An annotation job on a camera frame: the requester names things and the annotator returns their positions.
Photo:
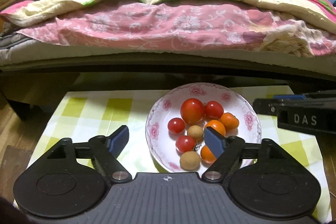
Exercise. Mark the pink floral quilt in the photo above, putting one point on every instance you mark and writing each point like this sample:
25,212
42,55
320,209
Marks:
157,27

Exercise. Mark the brown longan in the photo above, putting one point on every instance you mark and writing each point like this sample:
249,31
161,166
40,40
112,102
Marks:
189,160
195,133

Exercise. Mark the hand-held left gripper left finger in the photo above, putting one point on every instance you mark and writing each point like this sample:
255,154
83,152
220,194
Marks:
118,140

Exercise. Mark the grey folded blanket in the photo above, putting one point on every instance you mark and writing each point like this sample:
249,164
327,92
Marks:
13,41

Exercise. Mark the white plate with pink flowers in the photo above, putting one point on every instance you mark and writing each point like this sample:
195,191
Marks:
164,146

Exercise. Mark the green checked tablecloth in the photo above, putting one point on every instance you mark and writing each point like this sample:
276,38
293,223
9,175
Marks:
86,119

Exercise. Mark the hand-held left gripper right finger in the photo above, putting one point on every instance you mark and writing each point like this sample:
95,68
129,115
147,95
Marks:
214,142

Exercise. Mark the large red tomato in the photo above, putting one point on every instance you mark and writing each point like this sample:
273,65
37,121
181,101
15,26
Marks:
192,111

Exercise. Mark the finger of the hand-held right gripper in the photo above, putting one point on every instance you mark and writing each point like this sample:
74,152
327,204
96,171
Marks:
287,96
263,107

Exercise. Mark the small red tomato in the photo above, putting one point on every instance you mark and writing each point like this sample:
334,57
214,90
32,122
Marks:
185,143
214,109
176,125

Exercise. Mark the small orange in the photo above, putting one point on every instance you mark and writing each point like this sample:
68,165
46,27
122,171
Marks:
229,121
206,154
218,125

